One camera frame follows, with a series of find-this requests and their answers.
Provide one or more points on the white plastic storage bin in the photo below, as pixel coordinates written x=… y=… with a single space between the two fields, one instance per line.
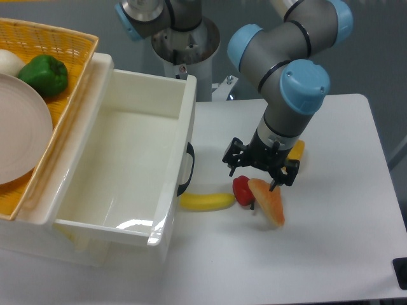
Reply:
x=113 y=176

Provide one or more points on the white onion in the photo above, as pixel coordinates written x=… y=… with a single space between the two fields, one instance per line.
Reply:
x=10 y=63

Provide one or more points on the yellow object behind gripper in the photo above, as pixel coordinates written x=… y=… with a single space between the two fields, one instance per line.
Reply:
x=297 y=151

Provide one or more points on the red bell pepper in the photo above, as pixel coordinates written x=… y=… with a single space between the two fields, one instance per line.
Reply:
x=243 y=194

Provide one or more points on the orange triangle bread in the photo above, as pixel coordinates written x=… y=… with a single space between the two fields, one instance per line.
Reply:
x=269 y=201

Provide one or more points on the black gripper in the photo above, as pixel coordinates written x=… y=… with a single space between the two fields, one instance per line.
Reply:
x=263 y=157

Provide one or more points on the black bin handle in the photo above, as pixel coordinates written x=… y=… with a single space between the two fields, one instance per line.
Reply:
x=189 y=166

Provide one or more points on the black object at table edge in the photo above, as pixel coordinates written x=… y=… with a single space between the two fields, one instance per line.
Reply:
x=400 y=269

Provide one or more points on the pink round plate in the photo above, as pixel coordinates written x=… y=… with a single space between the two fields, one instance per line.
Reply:
x=26 y=128

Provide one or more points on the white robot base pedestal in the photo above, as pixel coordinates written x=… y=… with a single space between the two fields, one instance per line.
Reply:
x=191 y=53

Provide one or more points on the green bell pepper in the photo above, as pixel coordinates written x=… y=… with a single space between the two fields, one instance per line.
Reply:
x=47 y=75

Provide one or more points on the yellow woven basket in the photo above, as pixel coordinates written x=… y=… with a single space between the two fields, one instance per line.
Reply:
x=75 y=50

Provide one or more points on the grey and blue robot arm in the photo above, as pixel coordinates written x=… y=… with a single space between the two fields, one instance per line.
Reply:
x=276 y=62

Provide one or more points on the yellow banana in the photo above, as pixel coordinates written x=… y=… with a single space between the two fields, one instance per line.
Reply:
x=206 y=202

